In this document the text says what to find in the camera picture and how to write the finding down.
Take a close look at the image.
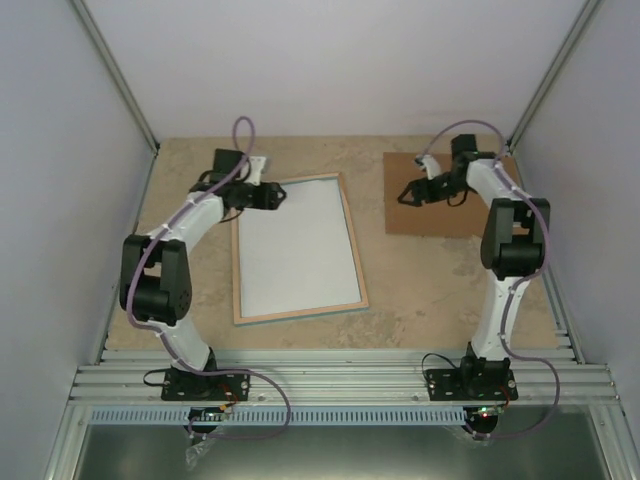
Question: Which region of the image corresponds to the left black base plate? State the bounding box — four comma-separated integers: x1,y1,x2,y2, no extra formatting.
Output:
160,368,250,403

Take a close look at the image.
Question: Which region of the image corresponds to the left circuit board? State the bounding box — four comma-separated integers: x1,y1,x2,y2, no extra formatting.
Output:
187,405,233,423

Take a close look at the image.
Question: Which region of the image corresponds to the cat and books photo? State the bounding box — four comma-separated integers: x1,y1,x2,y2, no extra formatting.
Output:
238,178,362,317

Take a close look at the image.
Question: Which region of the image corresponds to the left aluminium corner post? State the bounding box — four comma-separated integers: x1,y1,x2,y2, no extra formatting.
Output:
68,0,159,154

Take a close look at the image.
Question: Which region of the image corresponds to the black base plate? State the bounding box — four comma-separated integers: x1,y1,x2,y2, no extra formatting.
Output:
160,368,250,403
423,368,519,402

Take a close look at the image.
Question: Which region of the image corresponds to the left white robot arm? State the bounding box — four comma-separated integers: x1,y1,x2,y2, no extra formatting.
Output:
119,149,287,403

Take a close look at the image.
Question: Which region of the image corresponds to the aluminium rail beam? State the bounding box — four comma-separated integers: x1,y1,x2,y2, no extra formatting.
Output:
69,348,620,406

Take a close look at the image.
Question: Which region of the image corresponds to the right aluminium corner post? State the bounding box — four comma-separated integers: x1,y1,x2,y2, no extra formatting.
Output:
506,0,603,153

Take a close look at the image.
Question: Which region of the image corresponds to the circuit board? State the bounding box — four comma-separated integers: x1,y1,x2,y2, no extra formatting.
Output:
469,404,505,418
187,405,233,423

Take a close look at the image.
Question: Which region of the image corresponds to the wooden teal picture frame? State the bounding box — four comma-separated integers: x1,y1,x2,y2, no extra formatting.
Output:
232,172,370,327

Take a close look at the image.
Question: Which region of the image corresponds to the brown cardboard backing board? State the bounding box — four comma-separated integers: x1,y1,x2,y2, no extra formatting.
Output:
383,152,489,238

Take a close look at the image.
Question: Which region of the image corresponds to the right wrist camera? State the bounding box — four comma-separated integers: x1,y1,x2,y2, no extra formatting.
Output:
414,154,442,180

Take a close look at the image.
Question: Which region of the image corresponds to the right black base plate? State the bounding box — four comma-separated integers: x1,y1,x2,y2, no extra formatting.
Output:
423,368,519,402

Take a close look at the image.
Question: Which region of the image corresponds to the right circuit board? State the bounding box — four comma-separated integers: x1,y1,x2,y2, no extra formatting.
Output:
469,404,505,418

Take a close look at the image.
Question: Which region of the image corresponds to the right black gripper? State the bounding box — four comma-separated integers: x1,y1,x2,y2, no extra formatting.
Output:
406,172,470,208

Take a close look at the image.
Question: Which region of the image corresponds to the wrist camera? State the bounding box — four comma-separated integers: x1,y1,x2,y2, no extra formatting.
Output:
242,156,270,186
414,154,442,180

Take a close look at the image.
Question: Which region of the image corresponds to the grey slotted cable duct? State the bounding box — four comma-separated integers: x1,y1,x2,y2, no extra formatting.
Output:
89,406,466,427

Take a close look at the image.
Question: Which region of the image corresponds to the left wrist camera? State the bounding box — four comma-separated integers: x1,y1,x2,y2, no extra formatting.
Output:
242,156,270,186

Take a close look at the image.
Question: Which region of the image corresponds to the aluminium corner post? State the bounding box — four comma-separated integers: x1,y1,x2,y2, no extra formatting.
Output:
68,0,159,154
506,0,603,153

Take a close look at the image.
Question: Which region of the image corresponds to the clear plastic bag scrap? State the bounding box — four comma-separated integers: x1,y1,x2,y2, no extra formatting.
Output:
185,439,216,471

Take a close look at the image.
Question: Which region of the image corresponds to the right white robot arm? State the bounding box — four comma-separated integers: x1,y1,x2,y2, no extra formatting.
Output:
398,134,550,402

